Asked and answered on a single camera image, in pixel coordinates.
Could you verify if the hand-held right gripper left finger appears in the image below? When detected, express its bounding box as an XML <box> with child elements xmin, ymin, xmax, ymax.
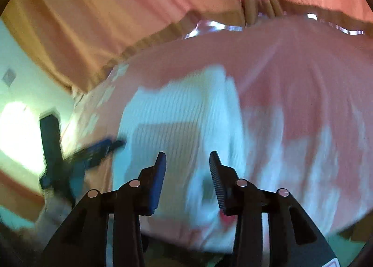
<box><xmin>44</xmin><ymin>152</ymin><xmax>167</xmax><ymax>267</ymax></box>

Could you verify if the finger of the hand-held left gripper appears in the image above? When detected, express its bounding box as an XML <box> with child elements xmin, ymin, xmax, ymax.
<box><xmin>70</xmin><ymin>138</ymin><xmax>126</xmax><ymax>168</ymax></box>

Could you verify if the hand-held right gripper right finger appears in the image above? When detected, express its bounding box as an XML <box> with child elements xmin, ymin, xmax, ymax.
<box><xmin>209</xmin><ymin>150</ymin><xmax>337</xmax><ymax>267</ymax></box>

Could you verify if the white red black knit sweater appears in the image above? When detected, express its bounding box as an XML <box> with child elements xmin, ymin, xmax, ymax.
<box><xmin>112</xmin><ymin>64</ymin><xmax>254</xmax><ymax>228</ymax></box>

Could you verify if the pink bed sheet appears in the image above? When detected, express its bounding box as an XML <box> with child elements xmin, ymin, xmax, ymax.
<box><xmin>60</xmin><ymin>18</ymin><xmax>373</xmax><ymax>257</ymax></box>

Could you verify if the peach curtain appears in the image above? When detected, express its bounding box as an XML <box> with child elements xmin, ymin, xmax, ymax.
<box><xmin>0</xmin><ymin>0</ymin><xmax>247</xmax><ymax>94</ymax></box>

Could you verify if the white wall switch plate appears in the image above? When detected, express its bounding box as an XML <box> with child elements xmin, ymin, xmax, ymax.
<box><xmin>2</xmin><ymin>68</ymin><xmax>16</xmax><ymax>85</ymax></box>

